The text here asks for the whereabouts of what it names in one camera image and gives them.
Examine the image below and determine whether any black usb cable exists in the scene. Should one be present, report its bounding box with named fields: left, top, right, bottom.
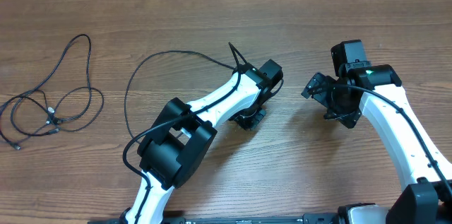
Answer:
left=0, top=33, right=105, bottom=151
left=123, top=49, right=237, bottom=142

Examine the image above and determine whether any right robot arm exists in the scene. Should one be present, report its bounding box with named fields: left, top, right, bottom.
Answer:
left=302, top=40, right=451, bottom=224

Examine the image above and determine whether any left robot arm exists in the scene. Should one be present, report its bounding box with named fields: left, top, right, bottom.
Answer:
left=119, top=59, right=283, bottom=223

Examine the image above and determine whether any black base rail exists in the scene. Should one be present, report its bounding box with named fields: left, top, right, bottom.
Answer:
left=88, top=212, right=402, bottom=224

